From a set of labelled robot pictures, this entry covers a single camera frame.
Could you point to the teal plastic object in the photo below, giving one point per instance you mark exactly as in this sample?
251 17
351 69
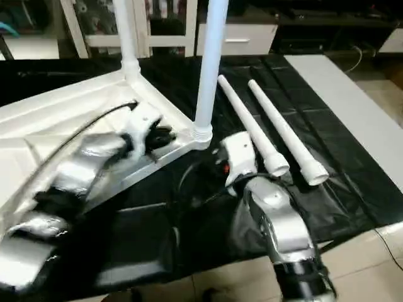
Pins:
6 28

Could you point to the white low drawer unit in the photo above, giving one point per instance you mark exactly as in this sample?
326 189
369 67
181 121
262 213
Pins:
236 39

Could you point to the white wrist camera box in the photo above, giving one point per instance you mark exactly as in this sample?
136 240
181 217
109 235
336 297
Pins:
141 123
239 154

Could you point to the white glass door cabinet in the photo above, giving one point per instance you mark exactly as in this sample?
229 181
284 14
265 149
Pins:
145 25

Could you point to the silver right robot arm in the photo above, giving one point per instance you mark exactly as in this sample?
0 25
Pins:
280 226

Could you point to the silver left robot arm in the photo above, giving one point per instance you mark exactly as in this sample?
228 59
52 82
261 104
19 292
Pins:
75 170

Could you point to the white plastic children's table top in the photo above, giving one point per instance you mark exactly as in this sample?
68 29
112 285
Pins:
38 126

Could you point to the white plastic table leg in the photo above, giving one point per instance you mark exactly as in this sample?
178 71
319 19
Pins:
126 38
211 63
252 126
283 129

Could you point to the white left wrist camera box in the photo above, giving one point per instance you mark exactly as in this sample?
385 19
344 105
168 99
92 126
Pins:
141 123

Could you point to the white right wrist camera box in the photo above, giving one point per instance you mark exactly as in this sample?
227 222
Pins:
239 154

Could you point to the white side table board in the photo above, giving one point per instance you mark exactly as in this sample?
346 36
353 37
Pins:
352 107

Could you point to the black plastic work mat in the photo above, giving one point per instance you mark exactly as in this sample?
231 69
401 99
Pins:
352 176

